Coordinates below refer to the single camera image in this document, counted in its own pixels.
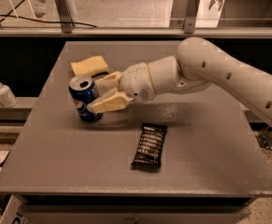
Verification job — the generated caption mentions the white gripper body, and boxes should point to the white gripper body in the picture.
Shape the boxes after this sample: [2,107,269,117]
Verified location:
[120,63,155,104]

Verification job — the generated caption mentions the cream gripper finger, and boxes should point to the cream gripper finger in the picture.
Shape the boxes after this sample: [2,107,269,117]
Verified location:
[87,88,134,113]
[95,71,122,95]

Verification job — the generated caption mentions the blue pepsi can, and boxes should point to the blue pepsi can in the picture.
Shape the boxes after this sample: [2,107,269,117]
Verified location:
[69,76,102,122]

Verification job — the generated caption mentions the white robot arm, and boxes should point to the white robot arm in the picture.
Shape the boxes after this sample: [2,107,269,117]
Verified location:
[87,37,272,127]

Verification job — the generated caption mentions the yellow sponge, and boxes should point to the yellow sponge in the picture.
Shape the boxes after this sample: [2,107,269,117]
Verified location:
[71,56,108,77]

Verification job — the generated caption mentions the black snack bar wrapper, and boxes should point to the black snack bar wrapper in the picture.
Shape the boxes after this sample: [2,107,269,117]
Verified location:
[131,123,167,171]

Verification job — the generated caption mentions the white pump bottle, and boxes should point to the white pump bottle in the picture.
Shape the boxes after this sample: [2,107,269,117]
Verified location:
[0,81,18,107]

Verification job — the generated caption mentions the left metal railing post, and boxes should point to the left metal railing post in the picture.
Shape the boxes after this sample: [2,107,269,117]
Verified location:
[54,0,73,34]

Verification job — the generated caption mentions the metal railing post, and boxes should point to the metal railing post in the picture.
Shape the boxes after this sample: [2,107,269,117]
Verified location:
[183,0,200,34]
[54,0,73,34]

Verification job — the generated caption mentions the right metal railing post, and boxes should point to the right metal railing post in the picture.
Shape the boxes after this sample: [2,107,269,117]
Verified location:
[183,0,200,34]

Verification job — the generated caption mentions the black cable on floor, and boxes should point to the black cable on floor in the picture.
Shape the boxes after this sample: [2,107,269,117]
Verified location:
[0,0,98,29]

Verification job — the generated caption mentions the black cables at right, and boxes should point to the black cables at right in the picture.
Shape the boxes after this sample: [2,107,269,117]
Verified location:
[257,124,272,151]

